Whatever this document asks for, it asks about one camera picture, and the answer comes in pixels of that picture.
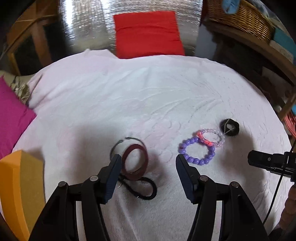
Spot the orange cardboard tray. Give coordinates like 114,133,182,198
1,150,46,240

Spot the black cable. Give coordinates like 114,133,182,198
262,141,296,227

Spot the silver foil insulation panel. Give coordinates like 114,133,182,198
59,0,203,56

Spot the black hair tie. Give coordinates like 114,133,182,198
117,173,158,201

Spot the purple bead bracelet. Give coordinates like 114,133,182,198
178,136,216,166

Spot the wicker basket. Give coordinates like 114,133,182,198
207,1,274,43

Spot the thin metal wire bangle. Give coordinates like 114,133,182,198
109,137,147,160

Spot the wooden shelf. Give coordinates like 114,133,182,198
204,21,295,121

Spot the magenta pillow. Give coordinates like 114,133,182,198
0,77,36,158

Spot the red pillow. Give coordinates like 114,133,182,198
113,11,185,59

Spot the pink clear bead bracelet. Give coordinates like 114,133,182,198
196,128,226,148

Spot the dark red bangle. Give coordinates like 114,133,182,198
121,144,149,181

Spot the black scrunchie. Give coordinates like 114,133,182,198
219,118,240,137

